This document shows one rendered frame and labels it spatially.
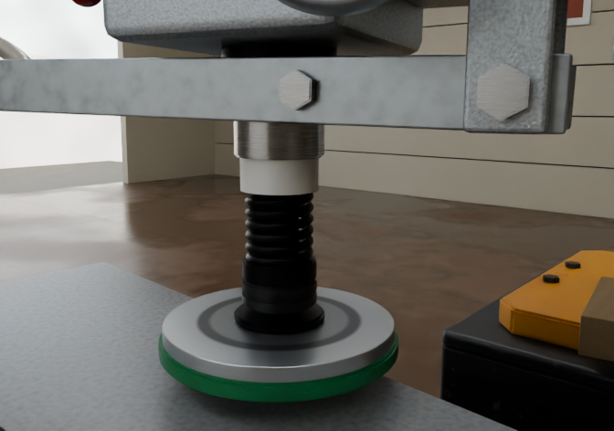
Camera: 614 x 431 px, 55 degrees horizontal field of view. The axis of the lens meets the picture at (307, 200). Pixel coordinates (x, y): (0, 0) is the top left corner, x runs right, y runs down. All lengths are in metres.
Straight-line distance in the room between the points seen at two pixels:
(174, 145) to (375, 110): 8.70
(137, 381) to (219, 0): 0.35
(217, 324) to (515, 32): 0.35
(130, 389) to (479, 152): 6.51
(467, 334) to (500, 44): 0.62
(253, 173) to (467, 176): 6.56
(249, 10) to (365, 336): 0.28
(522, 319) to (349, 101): 0.58
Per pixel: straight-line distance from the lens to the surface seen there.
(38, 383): 0.62
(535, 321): 0.94
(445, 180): 7.15
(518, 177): 6.81
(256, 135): 0.50
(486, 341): 0.92
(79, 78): 0.59
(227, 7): 0.43
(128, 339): 0.69
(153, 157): 8.89
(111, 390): 0.58
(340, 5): 0.34
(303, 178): 0.51
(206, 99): 0.50
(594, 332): 0.80
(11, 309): 0.84
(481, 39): 0.39
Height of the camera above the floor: 1.07
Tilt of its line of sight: 9 degrees down
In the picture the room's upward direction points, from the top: straight up
